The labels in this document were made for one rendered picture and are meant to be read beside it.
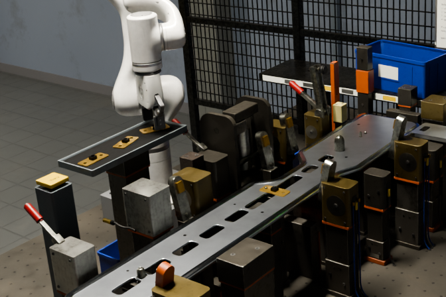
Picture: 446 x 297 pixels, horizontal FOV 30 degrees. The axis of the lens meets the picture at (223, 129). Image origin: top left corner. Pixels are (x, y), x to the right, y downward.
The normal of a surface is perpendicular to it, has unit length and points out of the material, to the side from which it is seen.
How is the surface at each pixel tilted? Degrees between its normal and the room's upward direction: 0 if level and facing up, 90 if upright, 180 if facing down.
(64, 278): 90
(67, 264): 90
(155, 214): 90
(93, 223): 0
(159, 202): 90
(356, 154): 0
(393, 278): 0
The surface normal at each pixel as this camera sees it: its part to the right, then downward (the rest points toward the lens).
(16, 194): -0.07, -0.93
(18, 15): -0.65, 0.32
